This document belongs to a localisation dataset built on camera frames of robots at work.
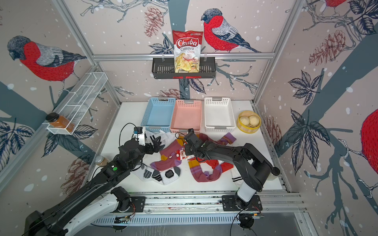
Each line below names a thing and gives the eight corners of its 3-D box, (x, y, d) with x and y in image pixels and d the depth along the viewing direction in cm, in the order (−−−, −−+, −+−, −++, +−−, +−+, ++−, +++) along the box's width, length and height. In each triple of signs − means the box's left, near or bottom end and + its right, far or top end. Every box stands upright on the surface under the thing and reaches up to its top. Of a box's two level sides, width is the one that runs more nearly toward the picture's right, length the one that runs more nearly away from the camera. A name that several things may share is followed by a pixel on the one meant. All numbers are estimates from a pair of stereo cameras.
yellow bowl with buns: (238, 133, 104) (241, 128, 99) (234, 116, 114) (236, 110, 109) (260, 133, 104) (264, 128, 99) (254, 116, 114) (257, 110, 109)
